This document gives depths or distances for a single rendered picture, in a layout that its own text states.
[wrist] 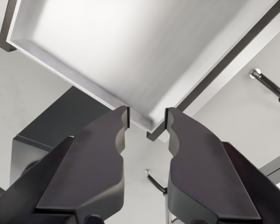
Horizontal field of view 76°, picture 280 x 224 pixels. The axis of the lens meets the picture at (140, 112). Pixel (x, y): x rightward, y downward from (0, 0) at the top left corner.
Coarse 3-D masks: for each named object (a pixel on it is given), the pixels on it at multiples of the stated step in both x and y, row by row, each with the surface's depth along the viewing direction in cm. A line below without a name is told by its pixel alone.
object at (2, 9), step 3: (0, 0) 26; (3, 0) 26; (6, 0) 26; (0, 3) 26; (3, 3) 26; (6, 3) 26; (0, 6) 27; (3, 6) 27; (6, 6) 26; (0, 9) 27; (3, 9) 27; (0, 12) 27; (3, 12) 27
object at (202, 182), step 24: (168, 120) 12; (192, 120) 10; (192, 144) 8; (216, 144) 8; (192, 168) 7; (216, 168) 7; (168, 192) 7; (192, 192) 6; (216, 192) 6; (240, 192) 6; (192, 216) 6; (216, 216) 6; (240, 216) 5
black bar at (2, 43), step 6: (12, 0) 24; (12, 6) 25; (6, 12) 25; (12, 12) 25; (6, 18) 26; (6, 24) 26; (6, 30) 26; (0, 36) 27; (6, 36) 27; (0, 42) 27; (6, 42) 27; (6, 48) 28; (12, 48) 29
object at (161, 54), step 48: (48, 0) 26; (96, 0) 25; (144, 0) 25; (192, 0) 24; (240, 0) 24; (48, 48) 29; (96, 48) 28; (144, 48) 28; (192, 48) 27; (96, 96) 29; (144, 96) 32
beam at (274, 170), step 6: (270, 162) 93; (276, 162) 90; (264, 168) 93; (270, 168) 91; (276, 168) 88; (264, 174) 92; (270, 174) 89; (276, 174) 87; (276, 180) 85; (180, 222) 122
